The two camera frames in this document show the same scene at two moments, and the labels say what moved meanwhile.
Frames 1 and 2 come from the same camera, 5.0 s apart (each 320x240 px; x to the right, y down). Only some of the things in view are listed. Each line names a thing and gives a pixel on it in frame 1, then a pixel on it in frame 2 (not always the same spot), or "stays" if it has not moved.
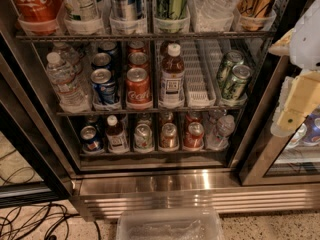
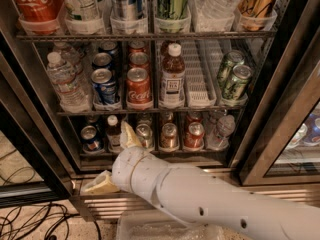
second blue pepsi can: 101,60 stays
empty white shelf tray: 201,61 stays
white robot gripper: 306,42 → 122,169
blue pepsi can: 104,84 stays
